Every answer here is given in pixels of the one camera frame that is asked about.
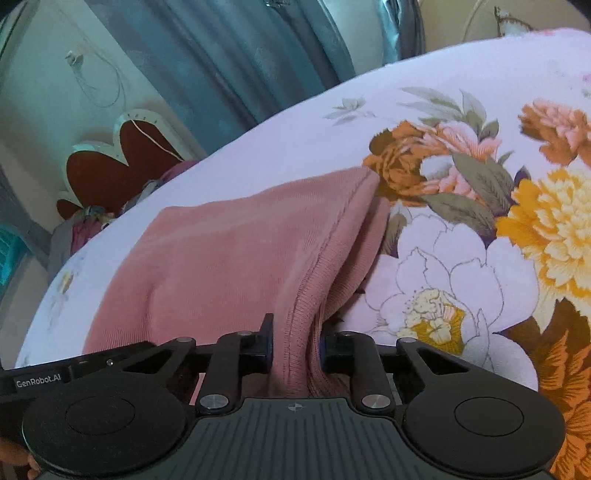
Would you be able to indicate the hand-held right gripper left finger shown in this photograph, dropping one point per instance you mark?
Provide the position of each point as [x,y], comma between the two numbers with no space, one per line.
[267,345]

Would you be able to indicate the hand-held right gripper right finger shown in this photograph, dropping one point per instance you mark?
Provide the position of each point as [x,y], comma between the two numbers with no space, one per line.
[323,351]

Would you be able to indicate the person's left hand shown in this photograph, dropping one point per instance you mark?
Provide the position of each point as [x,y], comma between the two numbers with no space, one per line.
[14,457]

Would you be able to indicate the grey folded cloth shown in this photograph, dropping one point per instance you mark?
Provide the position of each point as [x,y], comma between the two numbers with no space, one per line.
[60,251]

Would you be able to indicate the white floral bed sheet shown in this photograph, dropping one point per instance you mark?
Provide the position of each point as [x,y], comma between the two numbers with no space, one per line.
[461,258]

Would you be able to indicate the red heart-shaped headboard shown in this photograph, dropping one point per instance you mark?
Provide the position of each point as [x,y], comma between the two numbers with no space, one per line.
[101,175]

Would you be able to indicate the blue curtain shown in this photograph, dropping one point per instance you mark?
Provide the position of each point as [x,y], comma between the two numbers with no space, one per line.
[240,60]

